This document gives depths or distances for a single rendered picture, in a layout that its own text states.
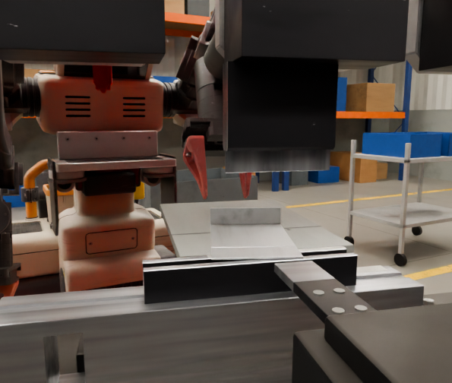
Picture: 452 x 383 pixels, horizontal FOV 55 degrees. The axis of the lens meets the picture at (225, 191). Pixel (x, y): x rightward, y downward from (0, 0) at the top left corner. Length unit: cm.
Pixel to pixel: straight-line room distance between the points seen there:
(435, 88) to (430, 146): 552
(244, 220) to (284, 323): 16
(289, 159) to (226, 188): 263
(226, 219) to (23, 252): 87
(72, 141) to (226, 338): 69
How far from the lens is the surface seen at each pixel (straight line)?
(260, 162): 39
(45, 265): 133
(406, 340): 21
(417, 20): 50
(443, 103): 915
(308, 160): 41
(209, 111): 59
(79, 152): 100
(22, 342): 40
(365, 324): 22
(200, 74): 63
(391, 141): 374
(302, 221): 56
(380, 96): 853
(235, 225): 52
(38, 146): 679
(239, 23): 36
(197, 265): 39
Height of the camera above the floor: 113
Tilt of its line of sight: 9 degrees down
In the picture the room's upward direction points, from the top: straight up
